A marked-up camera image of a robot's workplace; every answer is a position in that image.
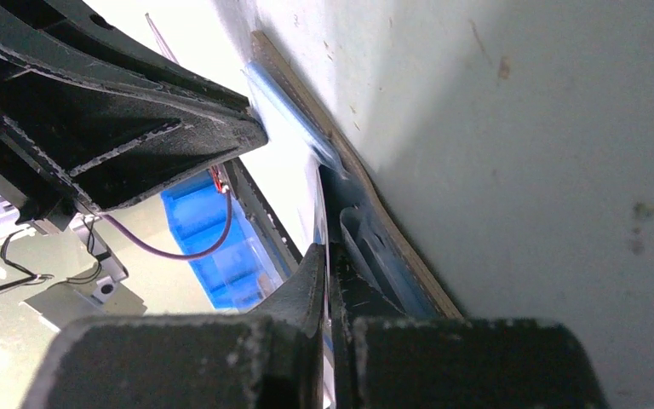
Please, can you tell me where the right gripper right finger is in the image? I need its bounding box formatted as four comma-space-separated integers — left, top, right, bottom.
330, 244, 608, 408

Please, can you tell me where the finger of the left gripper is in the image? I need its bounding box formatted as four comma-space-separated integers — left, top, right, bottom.
0, 1, 250, 118
0, 28, 267, 215

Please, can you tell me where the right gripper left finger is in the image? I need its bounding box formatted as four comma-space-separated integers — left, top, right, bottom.
22, 244, 326, 408

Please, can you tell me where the beige card holder wallet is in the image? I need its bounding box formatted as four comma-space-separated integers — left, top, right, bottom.
247, 31, 463, 320

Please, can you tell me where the blue plastic bin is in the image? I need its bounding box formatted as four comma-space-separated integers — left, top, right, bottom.
160, 169, 286, 313

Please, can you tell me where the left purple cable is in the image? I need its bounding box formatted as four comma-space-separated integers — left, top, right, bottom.
98, 188, 235, 262

